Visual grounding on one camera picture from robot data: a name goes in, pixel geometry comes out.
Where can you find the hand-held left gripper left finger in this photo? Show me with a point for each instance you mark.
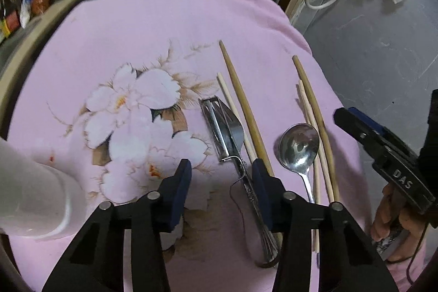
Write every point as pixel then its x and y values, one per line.
pixel 178 189

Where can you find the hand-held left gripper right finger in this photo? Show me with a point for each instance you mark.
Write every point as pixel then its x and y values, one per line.
pixel 261 189

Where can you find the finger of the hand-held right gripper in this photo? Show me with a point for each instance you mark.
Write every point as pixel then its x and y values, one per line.
pixel 359 131

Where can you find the dark brown wooden chopstick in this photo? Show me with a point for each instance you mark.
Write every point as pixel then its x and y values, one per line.
pixel 239 90
pixel 331 172

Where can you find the metal spoon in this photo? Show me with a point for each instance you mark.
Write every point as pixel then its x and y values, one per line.
pixel 297 148

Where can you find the light wooden chopstick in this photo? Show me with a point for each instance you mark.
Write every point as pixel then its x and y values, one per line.
pixel 326 175
pixel 224 88
pixel 317 182

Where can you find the metal fork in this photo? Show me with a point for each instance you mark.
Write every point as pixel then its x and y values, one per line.
pixel 236 134

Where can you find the white plastic utensil holder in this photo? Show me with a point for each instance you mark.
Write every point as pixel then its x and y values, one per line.
pixel 30 196

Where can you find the person's right hand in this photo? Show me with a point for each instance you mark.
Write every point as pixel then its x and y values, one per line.
pixel 381 220

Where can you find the pink floral blanket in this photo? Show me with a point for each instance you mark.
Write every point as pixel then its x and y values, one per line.
pixel 137 39

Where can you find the blue and white packet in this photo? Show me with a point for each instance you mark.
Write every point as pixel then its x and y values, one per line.
pixel 27 8

